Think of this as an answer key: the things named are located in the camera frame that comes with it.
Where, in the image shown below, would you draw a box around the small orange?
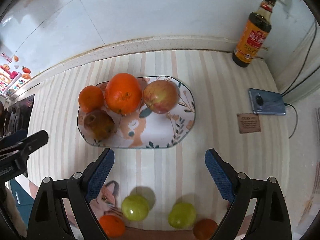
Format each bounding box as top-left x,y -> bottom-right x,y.
78,85 -> 105,113

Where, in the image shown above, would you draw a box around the brown wrinkled fruit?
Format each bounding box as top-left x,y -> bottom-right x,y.
83,110 -> 116,141

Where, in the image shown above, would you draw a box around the colourful toy decorations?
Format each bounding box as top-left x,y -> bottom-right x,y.
0,52 -> 32,96

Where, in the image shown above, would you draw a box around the striped cat print mat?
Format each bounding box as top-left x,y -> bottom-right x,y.
25,50 -> 302,233

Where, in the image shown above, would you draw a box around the floral fox print plate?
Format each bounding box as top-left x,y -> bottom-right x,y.
77,76 -> 196,149

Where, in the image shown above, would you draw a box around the black wall cable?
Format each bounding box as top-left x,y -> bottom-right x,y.
281,17 -> 318,98

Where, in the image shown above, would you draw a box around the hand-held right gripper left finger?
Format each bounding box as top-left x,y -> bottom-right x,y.
27,148 -> 115,240

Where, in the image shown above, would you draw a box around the brown mat label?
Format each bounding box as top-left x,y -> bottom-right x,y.
237,113 -> 261,134

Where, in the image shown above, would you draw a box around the large orange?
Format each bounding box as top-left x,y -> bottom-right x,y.
104,73 -> 143,116

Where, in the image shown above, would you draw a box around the small tangerine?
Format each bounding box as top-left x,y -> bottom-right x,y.
193,219 -> 219,240
99,215 -> 126,239

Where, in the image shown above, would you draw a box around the green round fruit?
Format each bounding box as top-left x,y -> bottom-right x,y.
121,194 -> 150,222
168,202 -> 197,229

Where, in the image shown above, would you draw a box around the red apple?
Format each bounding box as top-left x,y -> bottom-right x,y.
143,79 -> 180,114

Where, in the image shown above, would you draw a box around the blue smartphone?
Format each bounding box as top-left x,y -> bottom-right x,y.
248,88 -> 287,116

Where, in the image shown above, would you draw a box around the dark soy sauce bottle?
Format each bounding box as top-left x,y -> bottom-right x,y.
232,0 -> 276,68

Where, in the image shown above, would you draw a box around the black charging cable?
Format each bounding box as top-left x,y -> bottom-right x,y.
284,102 -> 299,139

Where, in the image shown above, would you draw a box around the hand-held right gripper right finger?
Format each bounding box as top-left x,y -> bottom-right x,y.
204,148 -> 292,240

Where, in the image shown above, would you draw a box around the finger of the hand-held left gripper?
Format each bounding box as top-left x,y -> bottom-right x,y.
0,130 -> 49,158

